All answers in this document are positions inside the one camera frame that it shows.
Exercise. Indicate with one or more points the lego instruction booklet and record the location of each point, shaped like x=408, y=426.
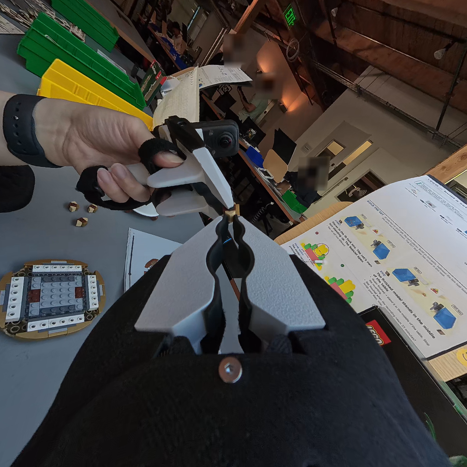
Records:
x=146, y=251

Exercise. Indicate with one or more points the hanging light bulb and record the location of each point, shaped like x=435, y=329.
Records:
x=443, y=51

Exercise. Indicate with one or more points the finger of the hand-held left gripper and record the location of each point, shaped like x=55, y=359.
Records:
x=213, y=175

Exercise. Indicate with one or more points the white sheet stand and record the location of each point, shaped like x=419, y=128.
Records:
x=266, y=174

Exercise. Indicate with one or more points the small green lego box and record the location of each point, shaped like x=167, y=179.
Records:
x=153, y=82

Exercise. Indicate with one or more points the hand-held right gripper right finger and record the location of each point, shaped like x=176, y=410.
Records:
x=281, y=292

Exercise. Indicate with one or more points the green plastic bin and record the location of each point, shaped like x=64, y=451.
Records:
x=84, y=58
x=293, y=202
x=87, y=18

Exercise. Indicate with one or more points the blue plastic bin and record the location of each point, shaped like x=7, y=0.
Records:
x=254, y=157

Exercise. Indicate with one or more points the green exit sign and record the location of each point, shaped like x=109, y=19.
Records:
x=289, y=15

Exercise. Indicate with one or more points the person's left hand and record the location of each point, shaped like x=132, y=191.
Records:
x=91, y=135

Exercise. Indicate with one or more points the yellow plastic bin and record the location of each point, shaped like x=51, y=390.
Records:
x=91, y=91

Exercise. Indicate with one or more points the black wrist watch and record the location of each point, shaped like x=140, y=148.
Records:
x=22, y=135

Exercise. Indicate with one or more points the black textured pad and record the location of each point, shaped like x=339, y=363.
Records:
x=14, y=188

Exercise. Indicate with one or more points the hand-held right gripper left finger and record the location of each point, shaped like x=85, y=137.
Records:
x=175, y=292

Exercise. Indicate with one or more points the numbered paper bag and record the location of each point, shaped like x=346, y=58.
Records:
x=178, y=98

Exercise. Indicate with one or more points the black bamboo lego set box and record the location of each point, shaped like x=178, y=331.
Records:
x=408, y=372

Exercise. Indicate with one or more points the round lego base model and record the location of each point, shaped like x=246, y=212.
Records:
x=51, y=297

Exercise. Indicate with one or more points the small tan brown lego piece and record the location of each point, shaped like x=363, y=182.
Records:
x=92, y=208
x=82, y=221
x=73, y=206

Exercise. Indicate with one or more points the laser cut wooden sheets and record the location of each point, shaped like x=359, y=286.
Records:
x=36, y=14

